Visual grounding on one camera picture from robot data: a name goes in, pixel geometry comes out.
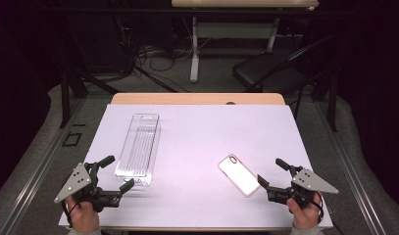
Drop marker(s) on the wooden table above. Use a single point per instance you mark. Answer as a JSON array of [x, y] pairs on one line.
[[193, 98]]

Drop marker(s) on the black folding chair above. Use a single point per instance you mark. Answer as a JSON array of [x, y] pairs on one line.
[[262, 70]]

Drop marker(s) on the clear plastic box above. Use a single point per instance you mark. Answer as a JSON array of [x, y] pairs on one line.
[[138, 147]]

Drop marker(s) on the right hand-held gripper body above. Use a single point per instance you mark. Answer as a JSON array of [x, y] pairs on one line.
[[306, 181]]

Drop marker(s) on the translucent phone case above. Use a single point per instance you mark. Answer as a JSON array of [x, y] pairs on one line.
[[239, 176]]

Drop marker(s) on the person's left hand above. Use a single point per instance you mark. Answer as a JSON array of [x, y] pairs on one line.
[[83, 215]]

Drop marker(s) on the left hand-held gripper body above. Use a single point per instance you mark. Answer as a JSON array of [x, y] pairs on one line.
[[74, 182]]

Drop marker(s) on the aluminium floor rail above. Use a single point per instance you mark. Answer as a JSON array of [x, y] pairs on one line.
[[40, 169], [350, 169]]

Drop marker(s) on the white table board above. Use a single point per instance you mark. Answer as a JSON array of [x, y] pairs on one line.
[[193, 137]]

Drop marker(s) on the person's right hand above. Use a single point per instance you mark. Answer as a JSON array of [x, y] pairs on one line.
[[305, 216]]

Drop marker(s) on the black metal stand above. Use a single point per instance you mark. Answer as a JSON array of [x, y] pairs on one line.
[[333, 104], [65, 98]]

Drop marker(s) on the white frame desk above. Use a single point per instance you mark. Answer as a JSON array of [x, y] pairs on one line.
[[233, 30]]

